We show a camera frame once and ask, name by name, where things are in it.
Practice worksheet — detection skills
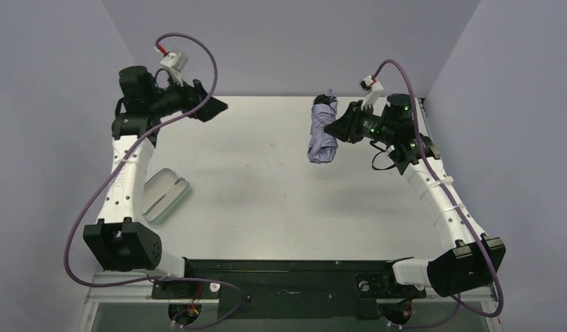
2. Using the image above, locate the mint green umbrella case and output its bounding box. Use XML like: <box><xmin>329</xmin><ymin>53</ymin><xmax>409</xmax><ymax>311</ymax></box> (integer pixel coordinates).
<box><xmin>142</xmin><ymin>168</ymin><xmax>191</xmax><ymax>225</ymax></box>

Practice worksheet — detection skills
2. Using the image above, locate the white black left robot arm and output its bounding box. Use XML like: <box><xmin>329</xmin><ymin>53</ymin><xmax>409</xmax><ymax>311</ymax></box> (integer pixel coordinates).
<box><xmin>82</xmin><ymin>66</ymin><xmax>228</xmax><ymax>277</ymax></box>

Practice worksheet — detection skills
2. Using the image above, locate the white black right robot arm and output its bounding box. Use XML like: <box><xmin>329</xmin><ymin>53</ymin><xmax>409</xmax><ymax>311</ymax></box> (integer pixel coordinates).
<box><xmin>324</xmin><ymin>93</ymin><xmax>506</xmax><ymax>297</ymax></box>

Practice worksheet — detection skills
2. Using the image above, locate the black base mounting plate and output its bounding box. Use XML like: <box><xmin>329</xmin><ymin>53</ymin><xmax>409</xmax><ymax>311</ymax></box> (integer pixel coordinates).
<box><xmin>151</xmin><ymin>259</ymin><xmax>427</xmax><ymax>323</ymax></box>

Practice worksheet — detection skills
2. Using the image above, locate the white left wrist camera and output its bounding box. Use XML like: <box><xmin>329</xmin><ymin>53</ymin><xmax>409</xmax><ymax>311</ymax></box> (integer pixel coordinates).
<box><xmin>160</xmin><ymin>51</ymin><xmax>189</xmax><ymax>86</ymax></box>

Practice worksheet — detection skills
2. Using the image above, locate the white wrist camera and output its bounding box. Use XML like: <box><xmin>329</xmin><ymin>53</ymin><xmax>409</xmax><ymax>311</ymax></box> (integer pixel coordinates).
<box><xmin>160</xmin><ymin>51</ymin><xmax>189</xmax><ymax>86</ymax></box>
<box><xmin>360</xmin><ymin>75</ymin><xmax>385</xmax><ymax>111</ymax></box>

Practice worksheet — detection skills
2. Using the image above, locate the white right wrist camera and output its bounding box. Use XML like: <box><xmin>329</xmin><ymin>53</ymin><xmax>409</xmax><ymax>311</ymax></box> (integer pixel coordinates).
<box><xmin>360</xmin><ymin>75</ymin><xmax>385</xmax><ymax>111</ymax></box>

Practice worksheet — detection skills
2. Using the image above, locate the aluminium table edge rail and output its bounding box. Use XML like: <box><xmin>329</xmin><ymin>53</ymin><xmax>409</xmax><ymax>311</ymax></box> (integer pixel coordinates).
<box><xmin>111</xmin><ymin>98</ymin><xmax>162</xmax><ymax>257</ymax></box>

